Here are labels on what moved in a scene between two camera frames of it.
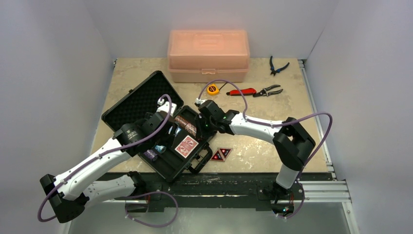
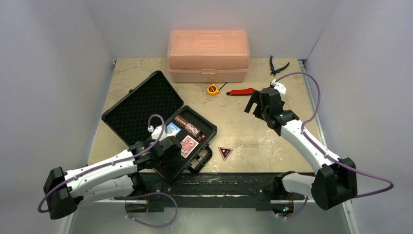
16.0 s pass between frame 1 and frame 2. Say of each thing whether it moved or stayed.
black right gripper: moved
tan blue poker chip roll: stayed
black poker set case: stayed
